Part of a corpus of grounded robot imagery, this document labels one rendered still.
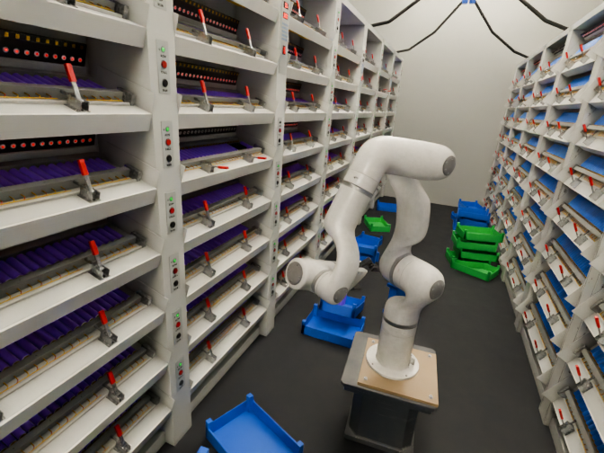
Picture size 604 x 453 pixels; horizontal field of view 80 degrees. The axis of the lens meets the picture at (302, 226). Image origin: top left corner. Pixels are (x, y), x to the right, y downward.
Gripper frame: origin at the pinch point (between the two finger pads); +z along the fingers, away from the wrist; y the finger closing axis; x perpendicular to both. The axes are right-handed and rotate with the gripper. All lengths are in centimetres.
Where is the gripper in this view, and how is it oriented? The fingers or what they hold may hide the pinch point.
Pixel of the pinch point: (366, 277)
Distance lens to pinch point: 118.8
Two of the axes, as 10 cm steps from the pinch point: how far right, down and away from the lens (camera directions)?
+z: 7.2, 1.3, 6.8
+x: 4.2, 7.1, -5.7
